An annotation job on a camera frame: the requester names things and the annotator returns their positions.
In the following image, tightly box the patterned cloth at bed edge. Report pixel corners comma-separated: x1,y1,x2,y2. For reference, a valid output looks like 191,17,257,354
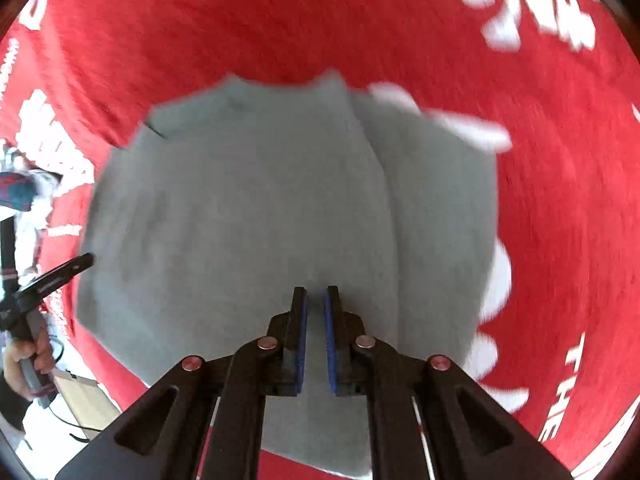
0,142,64,271

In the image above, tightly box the cardboard box on floor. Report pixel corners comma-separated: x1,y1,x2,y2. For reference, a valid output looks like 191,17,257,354
49,370,120,441

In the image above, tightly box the person's left hand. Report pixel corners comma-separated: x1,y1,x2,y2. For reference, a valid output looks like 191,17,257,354
3,328,55,400

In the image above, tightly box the grey sweater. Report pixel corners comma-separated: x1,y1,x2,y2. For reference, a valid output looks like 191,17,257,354
76,75,498,477

